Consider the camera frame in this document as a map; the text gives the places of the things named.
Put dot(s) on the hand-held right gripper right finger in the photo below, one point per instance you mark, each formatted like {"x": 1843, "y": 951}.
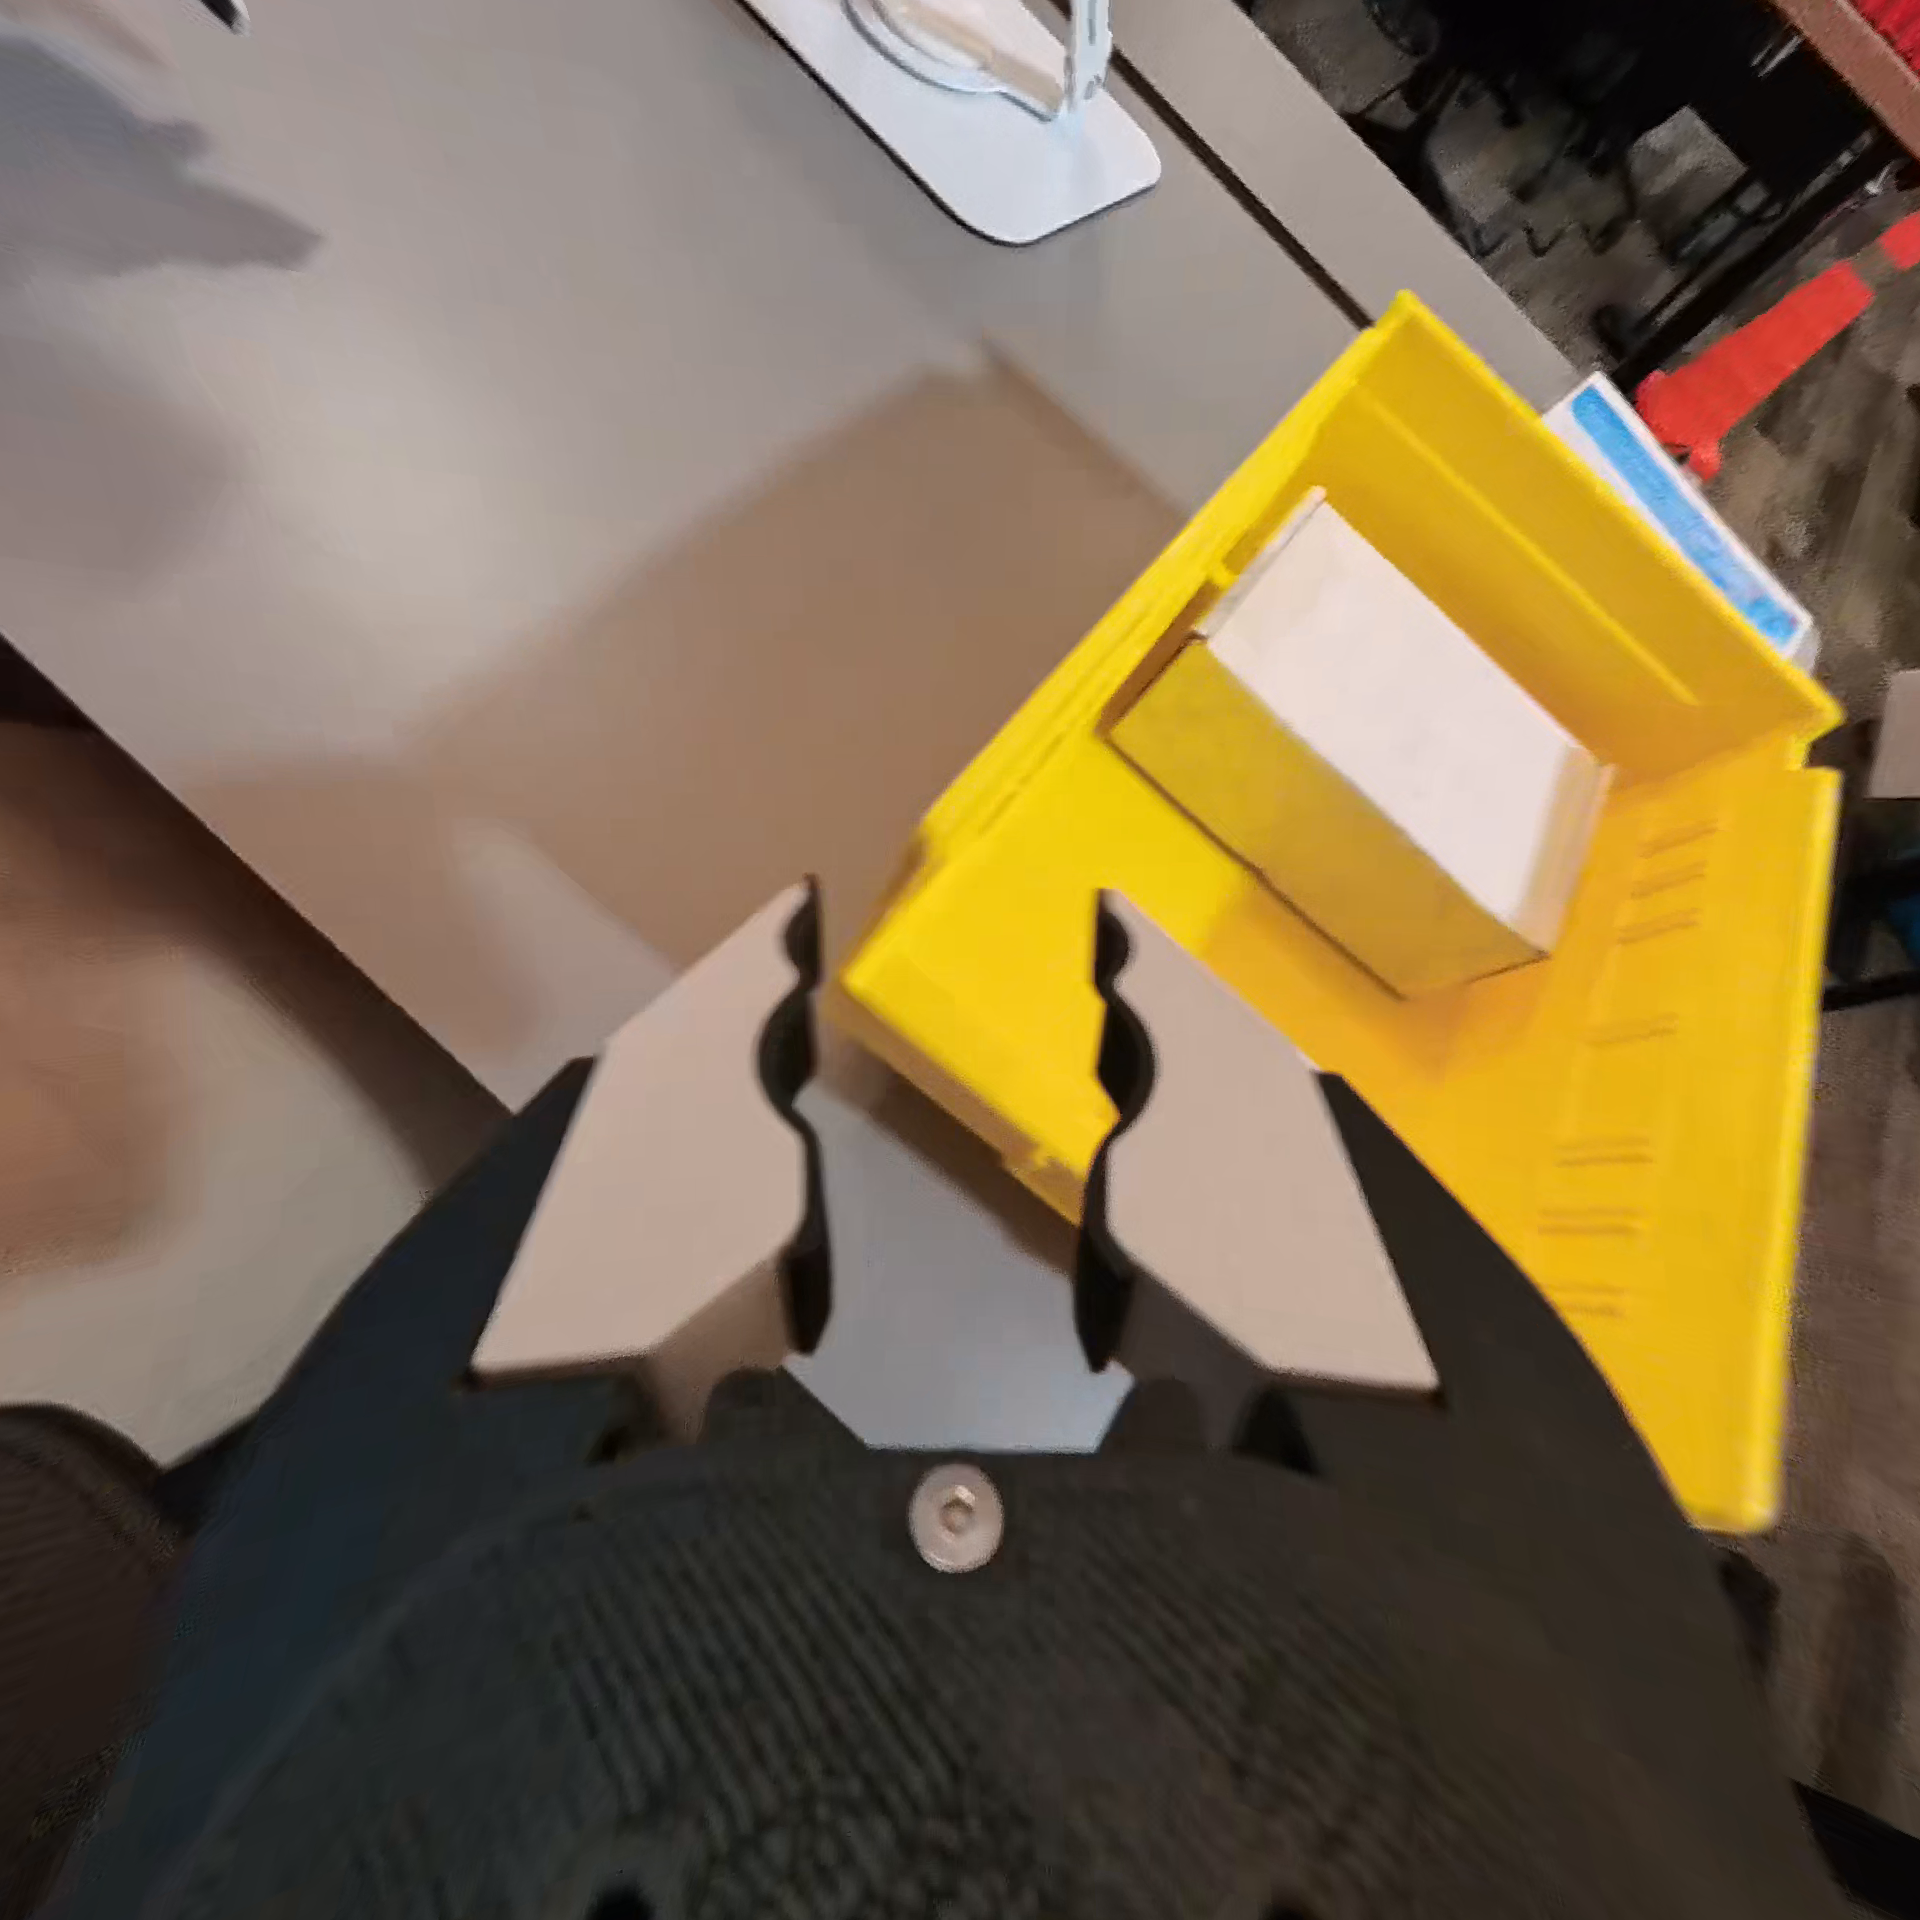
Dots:
{"x": 1259, "y": 1231}

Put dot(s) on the person's black sweater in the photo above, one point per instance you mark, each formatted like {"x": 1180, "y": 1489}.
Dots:
{"x": 76, "y": 1530}

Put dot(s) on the grey desk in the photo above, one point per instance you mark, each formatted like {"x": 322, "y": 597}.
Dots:
{"x": 450, "y": 450}

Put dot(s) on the person's legs in tan trousers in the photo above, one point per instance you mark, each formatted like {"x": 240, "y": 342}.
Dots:
{"x": 180, "y": 1125}

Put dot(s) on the blue and white paper sheet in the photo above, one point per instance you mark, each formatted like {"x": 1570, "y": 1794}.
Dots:
{"x": 1695, "y": 511}

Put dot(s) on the white document stand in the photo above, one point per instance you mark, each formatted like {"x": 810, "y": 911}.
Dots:
{"x": 1036, "y": 181}

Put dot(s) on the white cardboard mailer box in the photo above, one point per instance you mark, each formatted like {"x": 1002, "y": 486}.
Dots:
{"x": 1395, "y": 720}

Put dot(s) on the orange traffic cone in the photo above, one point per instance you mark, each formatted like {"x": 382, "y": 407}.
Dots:
{"x": 1770, "y": 345}

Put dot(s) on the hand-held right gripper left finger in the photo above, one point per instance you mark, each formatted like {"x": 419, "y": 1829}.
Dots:
{"x": 644, "y": 1200}

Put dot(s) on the yellow plastic bin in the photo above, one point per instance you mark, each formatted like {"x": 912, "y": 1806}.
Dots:
{"x": 1651, "y": 1049}

